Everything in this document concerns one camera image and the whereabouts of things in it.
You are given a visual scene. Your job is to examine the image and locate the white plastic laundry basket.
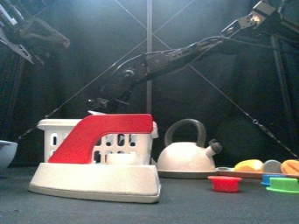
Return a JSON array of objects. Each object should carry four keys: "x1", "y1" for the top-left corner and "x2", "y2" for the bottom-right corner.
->
[{"x1": 35, "y1": 117, "x2": 160, "y2": 166}]

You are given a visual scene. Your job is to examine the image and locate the blue-grey bowl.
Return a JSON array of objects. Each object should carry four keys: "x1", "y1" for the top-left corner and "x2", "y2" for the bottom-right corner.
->
[{"x1": 0, "y1": 139, "x2": 18, "y2": 171}]

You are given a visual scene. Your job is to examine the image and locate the red toy cup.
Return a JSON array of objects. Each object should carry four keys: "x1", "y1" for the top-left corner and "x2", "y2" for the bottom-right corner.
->
[{"x1": 206, "y1": 175, "x2": 242, "y2": 193}]

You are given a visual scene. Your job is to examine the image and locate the wooden toy board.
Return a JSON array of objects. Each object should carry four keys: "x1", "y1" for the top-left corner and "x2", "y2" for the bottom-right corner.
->
[{"x1": 214, "y1": 166, "x2": 299, "y2": 180}]

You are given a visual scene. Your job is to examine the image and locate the yellow toy food piece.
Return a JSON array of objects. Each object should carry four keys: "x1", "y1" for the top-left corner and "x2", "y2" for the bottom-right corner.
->
[{"x1": 232, "y1": 158, "x2": 265, "y2": 173}]

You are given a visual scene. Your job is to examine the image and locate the grey round toy piece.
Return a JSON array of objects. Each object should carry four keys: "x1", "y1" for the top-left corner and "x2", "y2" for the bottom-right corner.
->
[{"x1": 261, "y1": 158, "x2": 284, "y2": 174}]

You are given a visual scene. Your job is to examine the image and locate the orange toy food piece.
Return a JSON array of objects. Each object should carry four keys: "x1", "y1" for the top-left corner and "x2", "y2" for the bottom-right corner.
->
[{"x1": 278, "y1": 158, "x2": 299, "y2": 176}]

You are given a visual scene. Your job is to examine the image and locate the thin diagonal brace wire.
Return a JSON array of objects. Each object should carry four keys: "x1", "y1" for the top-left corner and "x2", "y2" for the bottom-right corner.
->
[
  {"x1": 14, "y1": 0, "x2": 196, "y2": 143},
  {"x1": 110, "y1": 0, "x2": 299, "y2": 159}
]

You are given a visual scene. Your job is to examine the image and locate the grey vertical frame pole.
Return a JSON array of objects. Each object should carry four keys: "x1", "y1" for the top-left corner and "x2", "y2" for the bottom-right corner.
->
[{"x1": 145, "y1": 0, "x2": 154, "y2": 116}]

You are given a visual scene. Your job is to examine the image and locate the white toy kettle grey handle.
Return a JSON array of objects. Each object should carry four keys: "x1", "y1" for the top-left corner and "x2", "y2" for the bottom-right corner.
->
[{"x1": 154, "y1": 118, "x2": 224, "y2": 179}]

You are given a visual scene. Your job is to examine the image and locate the white toy iron red handle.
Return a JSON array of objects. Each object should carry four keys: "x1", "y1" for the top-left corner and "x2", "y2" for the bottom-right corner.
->
[{"x1": 26, "y1": 113, "x2": 162, "y2": 204}]

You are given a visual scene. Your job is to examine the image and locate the dark frame post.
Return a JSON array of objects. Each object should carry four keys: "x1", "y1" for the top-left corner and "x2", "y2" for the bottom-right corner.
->
[{"x1": 269, "y1": 34, "x2": 294, "y2": 150}]

